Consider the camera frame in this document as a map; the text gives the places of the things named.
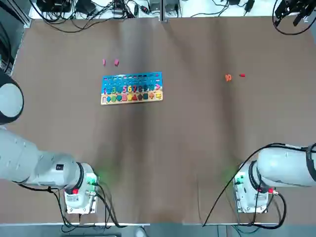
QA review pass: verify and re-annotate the black desktop box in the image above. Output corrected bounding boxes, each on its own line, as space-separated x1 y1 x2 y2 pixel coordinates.
37 0 73 13

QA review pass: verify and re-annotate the blue wooden toy board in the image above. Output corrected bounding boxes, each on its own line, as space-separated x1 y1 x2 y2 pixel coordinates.
100 72 164 106

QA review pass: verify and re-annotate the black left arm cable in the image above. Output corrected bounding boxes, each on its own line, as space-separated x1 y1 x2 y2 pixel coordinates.
13 181 72 227

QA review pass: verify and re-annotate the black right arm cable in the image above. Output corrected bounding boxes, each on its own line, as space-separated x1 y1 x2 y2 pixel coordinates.
201 143 316 227

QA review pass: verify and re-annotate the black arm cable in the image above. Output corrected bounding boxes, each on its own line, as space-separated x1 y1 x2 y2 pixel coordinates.
201 143 316 227
13 181 72 227

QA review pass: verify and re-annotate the black base cable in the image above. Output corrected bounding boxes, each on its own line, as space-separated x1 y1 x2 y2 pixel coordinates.
95 181 128 228
271 192 288 227

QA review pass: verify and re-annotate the aluminium frame beam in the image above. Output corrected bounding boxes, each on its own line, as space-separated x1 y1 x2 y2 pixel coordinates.
23 0 33 28

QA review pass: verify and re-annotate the white side table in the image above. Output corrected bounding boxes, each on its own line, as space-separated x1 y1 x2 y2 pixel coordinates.
29 0 304 18

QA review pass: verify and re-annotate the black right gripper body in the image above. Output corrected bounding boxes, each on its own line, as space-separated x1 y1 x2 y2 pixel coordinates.
277 0 316 15

